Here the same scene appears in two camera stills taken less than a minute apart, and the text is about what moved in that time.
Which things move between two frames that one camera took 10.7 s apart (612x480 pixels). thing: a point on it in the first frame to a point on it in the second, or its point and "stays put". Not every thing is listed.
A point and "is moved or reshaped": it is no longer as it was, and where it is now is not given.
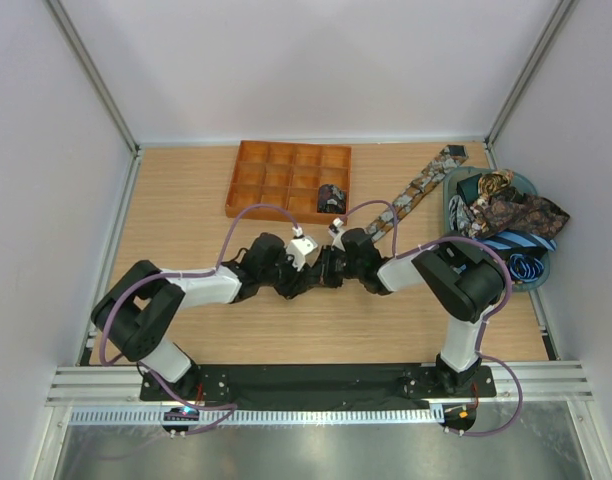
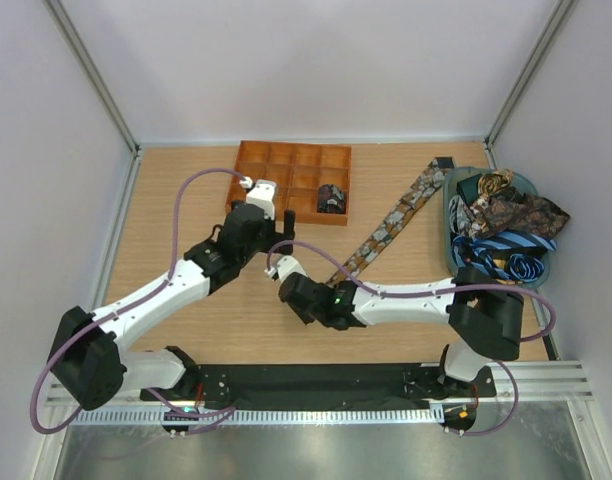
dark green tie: (468, 188) stays put
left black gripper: (293, 286) to (276, 237)
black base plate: (318, 386) stays put
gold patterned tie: (492, 182) stays put
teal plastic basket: (523, 180) stays put
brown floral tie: (451, 156) is moved or reshaped
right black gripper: (321, 273) to (306, 316)
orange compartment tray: (286, 175) stays put
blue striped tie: (525, 252) stays put
